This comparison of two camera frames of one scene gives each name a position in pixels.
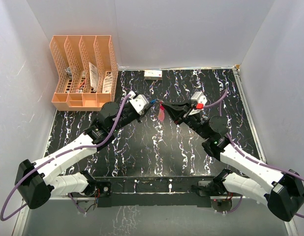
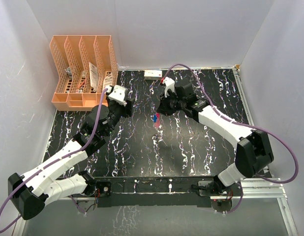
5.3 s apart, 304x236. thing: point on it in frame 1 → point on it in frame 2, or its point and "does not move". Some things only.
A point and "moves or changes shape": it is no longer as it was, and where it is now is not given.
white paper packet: x=94 y=76 does not move
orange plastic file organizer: x=87 y=71 does not move
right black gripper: x=175 y=110 → x=163 y=107
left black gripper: x=138 y=117 → x=127 y=109
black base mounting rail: x=155 y=191 does not move
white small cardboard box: x=153 y=74 does not move
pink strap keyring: x=161 y=113 moves or changes shape
